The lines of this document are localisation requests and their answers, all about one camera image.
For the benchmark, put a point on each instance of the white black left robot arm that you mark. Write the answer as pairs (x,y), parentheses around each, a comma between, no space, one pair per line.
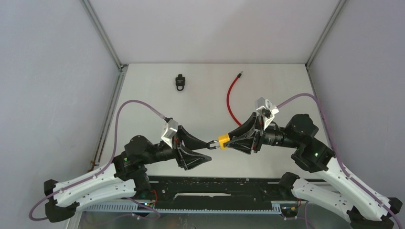
(125,177)

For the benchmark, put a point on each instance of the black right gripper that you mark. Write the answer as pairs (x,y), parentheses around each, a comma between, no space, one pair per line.
(245,144)

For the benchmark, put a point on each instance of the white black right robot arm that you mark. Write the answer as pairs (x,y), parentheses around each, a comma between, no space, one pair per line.
(352,200)

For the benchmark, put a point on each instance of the aluminium frame rail left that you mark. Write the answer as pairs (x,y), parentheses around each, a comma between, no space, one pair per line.
(94,79)

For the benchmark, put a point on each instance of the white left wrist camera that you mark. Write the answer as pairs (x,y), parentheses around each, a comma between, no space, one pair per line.
(169,131)

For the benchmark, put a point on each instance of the red cable lock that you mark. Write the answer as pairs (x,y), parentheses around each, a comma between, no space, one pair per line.
(228,98)

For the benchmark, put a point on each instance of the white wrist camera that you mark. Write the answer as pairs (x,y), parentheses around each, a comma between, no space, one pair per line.
(169,131)
(267,110)

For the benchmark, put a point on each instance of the yellow padlock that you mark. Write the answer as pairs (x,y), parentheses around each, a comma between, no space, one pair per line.
(219,142)

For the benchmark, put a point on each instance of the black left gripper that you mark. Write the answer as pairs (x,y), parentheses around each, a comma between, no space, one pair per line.
(188,159)

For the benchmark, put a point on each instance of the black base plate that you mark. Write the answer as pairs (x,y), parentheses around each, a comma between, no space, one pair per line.
(206,195)

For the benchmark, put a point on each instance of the aluminium frame rail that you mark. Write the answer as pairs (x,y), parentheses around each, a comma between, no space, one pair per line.
(94,79)
(328,72)

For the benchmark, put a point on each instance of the aluminium frame rail right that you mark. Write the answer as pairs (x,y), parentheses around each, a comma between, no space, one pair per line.
(328,72)

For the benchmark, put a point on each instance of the black padlock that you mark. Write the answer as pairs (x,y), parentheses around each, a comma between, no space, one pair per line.
(180,82)

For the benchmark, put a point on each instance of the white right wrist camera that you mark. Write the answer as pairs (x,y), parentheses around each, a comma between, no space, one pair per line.
(267,110)

